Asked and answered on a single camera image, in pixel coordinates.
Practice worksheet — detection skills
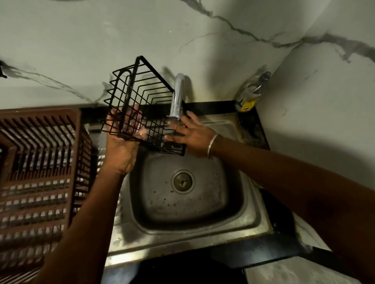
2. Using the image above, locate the person's dark clothing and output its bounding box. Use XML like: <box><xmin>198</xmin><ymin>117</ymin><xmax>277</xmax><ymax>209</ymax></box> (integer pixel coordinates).
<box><xmin>101</xmin><ymin>248</ymin><xmax>250</xmax><ymax>284</ymax></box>

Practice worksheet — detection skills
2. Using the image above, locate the silver bracelet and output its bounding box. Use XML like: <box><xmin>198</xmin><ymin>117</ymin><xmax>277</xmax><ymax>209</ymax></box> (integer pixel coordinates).
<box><xmin>207</xmin><ymin>133</ymin><xmax>220</xmax><ymax>158</ymax></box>

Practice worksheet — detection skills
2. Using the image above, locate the stainless steel sink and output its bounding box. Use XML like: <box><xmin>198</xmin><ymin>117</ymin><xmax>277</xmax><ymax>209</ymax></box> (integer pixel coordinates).
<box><xmin>83</xmin><ymin>112</ymin><xmax>275</xmax><ymax>268</ymax></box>

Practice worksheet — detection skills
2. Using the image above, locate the person's right forearm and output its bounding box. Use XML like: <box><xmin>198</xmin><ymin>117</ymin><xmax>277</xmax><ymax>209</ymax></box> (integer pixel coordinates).
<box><xmin>209</xmin><ymin>136</ymin><xmax>375</xmax><ymax>284</ymax></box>

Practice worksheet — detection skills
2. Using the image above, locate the brown plastic dish basket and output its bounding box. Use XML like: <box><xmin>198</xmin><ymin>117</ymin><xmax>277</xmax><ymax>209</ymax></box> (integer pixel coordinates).
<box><xmin>0</xmin><ymin>106</ymin><xmax>94</xmax><ymax>284</ymax></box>

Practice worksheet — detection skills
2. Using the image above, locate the person's right hand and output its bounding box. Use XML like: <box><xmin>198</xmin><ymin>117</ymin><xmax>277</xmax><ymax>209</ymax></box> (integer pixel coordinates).
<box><xmin>164</xmin><ymin>110</ymin><xmax>220</xmax><ymax>158</ymax></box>

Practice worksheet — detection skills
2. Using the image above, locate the chrome faucet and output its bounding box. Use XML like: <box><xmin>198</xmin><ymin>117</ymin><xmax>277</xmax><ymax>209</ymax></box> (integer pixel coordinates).
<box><xmin>167</xmin><ymin>73</ymin><xmax>186</xmax><ymax>120</ymax></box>

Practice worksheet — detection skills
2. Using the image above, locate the person's left hand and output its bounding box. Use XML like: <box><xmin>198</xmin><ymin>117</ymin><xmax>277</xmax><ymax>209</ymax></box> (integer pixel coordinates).
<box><xmin>101</xmin><ymin>105</ymin><xmax>148</xmax><ymax>176</ymax></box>

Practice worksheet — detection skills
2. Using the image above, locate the person's left forearm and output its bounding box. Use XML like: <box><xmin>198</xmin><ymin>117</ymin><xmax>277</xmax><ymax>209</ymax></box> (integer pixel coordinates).
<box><xmin>34</xmin><ymin>167</ymin><xmax>127</xmax><ymax>284</ymax></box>

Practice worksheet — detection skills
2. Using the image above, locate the clear dish soap bottle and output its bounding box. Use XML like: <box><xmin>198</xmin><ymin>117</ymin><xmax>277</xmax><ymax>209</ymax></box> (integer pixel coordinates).
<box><xmin>234</xmin><ymin>71</ymin><xmax>272</xmax><ymax>113</ymax></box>

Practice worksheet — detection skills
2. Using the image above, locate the black wire rack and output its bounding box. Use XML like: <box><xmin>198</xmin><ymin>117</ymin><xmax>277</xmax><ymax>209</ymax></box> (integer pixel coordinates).
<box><xmin>101</xmin><ymin>55</ymin><xmax>188</xmax><ymax>156</ymax></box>

